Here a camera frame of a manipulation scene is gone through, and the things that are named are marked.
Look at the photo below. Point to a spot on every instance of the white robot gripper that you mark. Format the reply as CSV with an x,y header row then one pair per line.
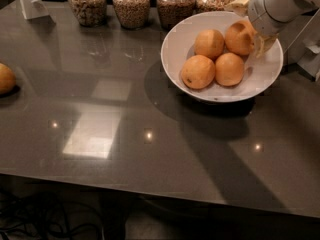
x,y
259,13

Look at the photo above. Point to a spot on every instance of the orange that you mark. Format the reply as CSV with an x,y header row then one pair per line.
x,y
239,38
209,43
229,69
7,79
198,72

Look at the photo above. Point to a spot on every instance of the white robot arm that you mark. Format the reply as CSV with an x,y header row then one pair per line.
x,y
298,7

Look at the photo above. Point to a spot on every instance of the white ceramic bowl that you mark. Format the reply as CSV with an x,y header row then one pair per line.
x,y
178,46

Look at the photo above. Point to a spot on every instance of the glass jar of brown seeds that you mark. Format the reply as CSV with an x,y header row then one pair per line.
x,y
171,12

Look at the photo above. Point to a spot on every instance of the glass jar of grains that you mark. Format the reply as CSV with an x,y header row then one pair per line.
x,y
132,14

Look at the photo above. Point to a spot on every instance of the glass jar of nuts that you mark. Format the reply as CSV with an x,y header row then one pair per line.
x,y
89,13

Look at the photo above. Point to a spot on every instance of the white stand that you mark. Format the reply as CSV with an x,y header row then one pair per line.
x,y
32,9

